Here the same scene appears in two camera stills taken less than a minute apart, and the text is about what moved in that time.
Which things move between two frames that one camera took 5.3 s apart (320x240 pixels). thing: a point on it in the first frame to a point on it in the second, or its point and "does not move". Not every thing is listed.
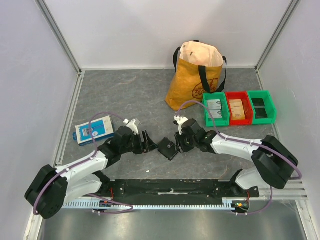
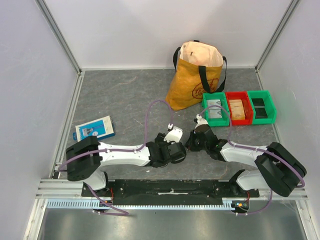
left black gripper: (145, 146) to (160, 141)
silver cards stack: (215, 107) does not move
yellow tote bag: (198, 67) does not move
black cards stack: (259, 105) does not move
